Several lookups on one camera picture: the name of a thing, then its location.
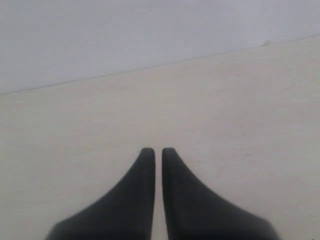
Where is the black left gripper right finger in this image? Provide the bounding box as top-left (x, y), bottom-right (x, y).
top-left (162, 147), bottom-right (279, 240)

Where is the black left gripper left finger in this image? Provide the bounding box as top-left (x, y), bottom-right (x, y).
top-left (46, 147), bottom-right (156, 240)

